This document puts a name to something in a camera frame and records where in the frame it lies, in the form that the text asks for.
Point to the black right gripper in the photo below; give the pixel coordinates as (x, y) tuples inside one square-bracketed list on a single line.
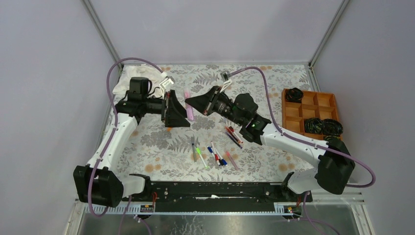
[(207, 102)]

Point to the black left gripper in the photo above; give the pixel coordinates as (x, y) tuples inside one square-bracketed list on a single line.
[(173, 115)]

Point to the pink highlighter pen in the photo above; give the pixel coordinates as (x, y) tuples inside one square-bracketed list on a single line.
[(189, 109)]

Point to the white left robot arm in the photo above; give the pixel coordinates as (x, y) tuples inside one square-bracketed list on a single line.
[(96, 182)]

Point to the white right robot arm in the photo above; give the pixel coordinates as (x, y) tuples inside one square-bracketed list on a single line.
[(331, 167)]

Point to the grey pen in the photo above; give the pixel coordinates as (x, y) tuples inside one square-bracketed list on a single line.
[(193, 149)]

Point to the orange thin pen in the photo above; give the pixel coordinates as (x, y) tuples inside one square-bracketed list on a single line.
[(229, 131)]

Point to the dark blue pen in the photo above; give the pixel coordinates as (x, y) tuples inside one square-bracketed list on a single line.
[(234, 140)]

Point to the pink thin pen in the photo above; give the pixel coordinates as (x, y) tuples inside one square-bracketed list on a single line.
[(232, 161)]

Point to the green capped marker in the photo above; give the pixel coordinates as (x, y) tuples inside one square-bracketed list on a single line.
[(201, 157)]

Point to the floral table mat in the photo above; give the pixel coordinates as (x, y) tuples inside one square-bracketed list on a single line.
[(167, 156)]

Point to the white crumpled cloth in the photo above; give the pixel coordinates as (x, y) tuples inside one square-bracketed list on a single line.
[(154, 76)]

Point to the red capped marker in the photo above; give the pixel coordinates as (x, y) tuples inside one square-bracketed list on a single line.
[(215, 154)]

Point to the blue capped marker lower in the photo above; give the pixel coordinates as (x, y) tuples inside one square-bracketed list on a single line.
[(223, 162)]

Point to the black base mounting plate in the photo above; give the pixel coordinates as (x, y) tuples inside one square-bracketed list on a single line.
[(168, 196)]

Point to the wooden compartment tray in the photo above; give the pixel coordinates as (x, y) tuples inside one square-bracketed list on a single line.
[(312, 114)]

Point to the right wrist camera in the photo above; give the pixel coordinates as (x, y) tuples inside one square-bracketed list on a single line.
[(226, 78)]

